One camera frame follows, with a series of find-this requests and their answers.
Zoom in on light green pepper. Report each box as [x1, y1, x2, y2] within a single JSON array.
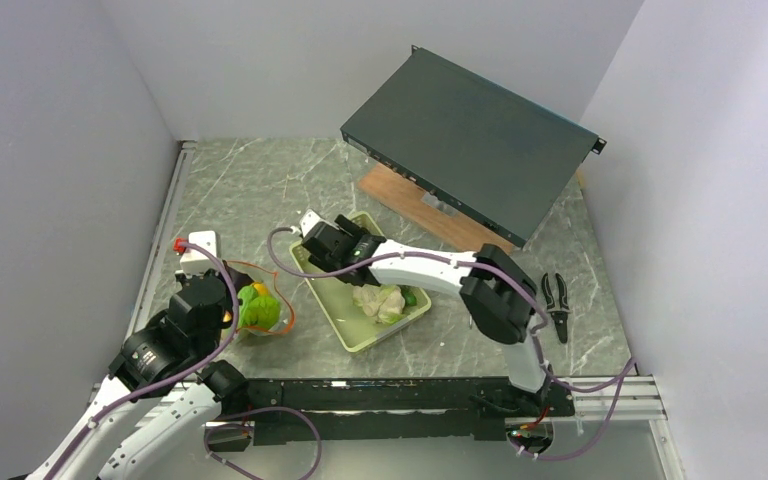
[[238, 283, 281, 330]]

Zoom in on clear orange zip bag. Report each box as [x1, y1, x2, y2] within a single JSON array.
[[226, 260, 296, 336]]

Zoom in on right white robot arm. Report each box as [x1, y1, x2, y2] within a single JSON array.
[[299, 210, 550, 415]]

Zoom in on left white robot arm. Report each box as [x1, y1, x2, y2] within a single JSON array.
[[28, 270, 254, 479]]

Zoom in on green plastic basket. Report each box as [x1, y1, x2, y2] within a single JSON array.
[[289, 210, 433, 354]]

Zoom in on white cauliflower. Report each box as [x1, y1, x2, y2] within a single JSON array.
[[352, 285, 406, 325]]

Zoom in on dark green cucumber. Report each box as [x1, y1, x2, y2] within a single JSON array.
[[401, 289, 418, 307]]

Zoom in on brown wooden board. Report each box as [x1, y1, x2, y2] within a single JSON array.
[[358, 164, 516, 254]]

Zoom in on black pliers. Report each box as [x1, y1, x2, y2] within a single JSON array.
[[541, 273, 570, 345]]

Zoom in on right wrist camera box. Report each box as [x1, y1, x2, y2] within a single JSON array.
[[298, 209, 323, 237]]

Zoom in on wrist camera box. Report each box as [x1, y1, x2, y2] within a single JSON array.
[[298, 209, 323, 237], [173, 230, 220, 277]]

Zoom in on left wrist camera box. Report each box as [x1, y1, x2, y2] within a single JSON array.
[[173, 230, 220, 277]]

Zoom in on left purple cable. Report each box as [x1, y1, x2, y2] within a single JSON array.
[[39, 241, 242, 480]]

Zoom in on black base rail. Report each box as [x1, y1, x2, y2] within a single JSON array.
[[215, 376, 577, 446]]

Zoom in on black network switch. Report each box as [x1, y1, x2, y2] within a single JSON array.
[[340, 47, 607, 247]]

